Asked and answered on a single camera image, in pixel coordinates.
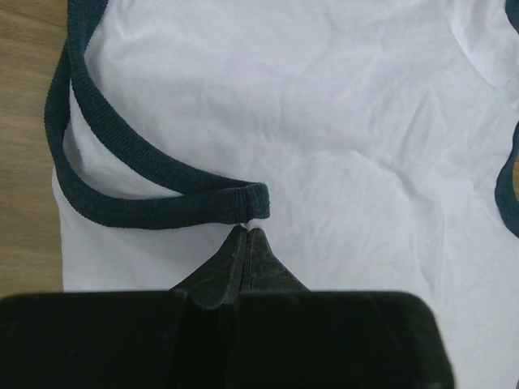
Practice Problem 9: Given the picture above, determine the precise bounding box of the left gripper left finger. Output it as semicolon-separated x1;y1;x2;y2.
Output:
1;227;247;388

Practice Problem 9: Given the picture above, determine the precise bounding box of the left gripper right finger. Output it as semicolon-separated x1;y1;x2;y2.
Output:
225;229;454;388

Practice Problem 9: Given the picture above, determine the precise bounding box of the white graphic tank top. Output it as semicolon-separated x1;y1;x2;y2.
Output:
45;1;518;388

